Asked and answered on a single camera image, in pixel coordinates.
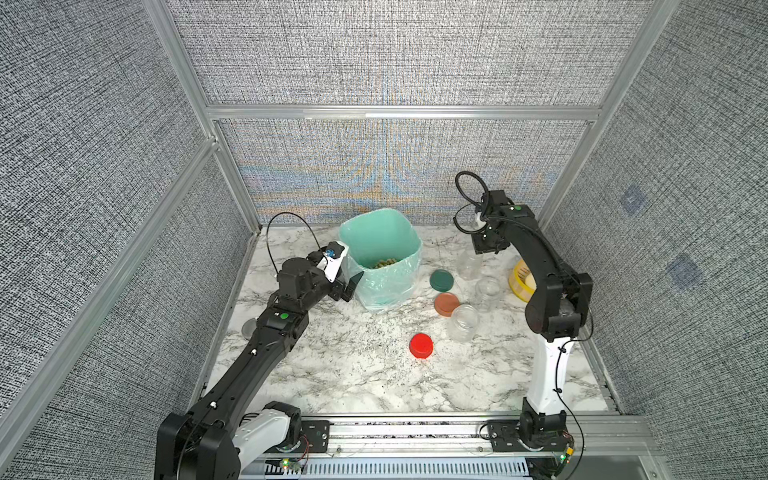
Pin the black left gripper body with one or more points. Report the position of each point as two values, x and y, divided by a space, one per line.
334 289

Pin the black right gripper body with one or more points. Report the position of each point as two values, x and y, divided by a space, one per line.
486 237

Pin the green jar lid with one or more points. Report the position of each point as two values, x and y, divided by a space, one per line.
441 280

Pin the orange jar lid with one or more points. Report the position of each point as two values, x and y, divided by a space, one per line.
445 303

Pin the green lid peanut jar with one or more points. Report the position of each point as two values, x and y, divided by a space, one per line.
463 323

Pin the red jar lid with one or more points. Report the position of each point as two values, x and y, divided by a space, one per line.
421 346

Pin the red lid peanut jar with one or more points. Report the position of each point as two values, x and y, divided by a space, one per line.
469 265

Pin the orange lid peanut jar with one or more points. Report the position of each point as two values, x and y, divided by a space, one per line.
488 293

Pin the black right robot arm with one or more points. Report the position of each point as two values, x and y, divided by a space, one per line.
556 312

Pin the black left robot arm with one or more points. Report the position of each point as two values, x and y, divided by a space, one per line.
211 440

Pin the yellow bamboo steamer basket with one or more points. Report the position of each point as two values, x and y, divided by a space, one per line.
521 281

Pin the green trash bin with liner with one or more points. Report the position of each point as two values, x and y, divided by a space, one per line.
386 250

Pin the small silver lid jar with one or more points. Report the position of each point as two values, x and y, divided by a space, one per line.
248 328

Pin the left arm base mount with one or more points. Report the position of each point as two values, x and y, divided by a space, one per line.
312 437

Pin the aluminium front rail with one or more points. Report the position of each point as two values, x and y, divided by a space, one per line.
596 445

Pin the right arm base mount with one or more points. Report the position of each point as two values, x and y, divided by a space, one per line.
506 436

